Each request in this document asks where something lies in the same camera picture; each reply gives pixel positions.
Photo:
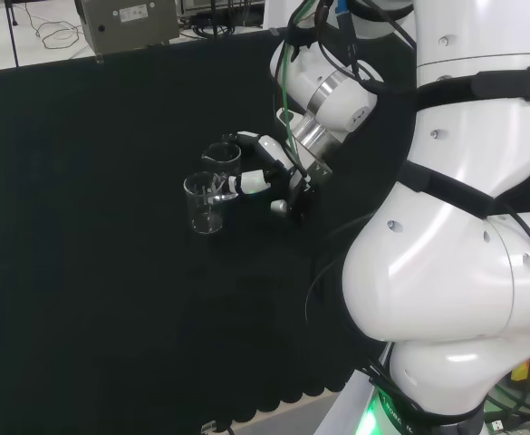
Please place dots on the clear cloth clip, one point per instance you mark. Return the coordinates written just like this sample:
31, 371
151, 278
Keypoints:
209, 426
100, 59
274, 32

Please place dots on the clear glass beaker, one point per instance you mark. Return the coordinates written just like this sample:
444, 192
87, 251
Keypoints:
201, 213
214, 158

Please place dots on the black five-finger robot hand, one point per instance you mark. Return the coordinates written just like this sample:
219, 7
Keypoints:
271, 151

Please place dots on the thin black tripod pole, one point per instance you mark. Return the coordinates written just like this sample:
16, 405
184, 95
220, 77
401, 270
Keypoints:
12, 36

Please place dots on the grey metal box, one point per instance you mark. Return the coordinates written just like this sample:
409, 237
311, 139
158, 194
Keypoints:
124, 22

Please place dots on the grey cabinet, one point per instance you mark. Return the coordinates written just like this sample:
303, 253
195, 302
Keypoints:
219, 5

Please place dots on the white board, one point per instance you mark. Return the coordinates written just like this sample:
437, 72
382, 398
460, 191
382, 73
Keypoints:
276, 13

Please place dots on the black bench cloth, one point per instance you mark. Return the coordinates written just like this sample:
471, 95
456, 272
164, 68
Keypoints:
88, 226

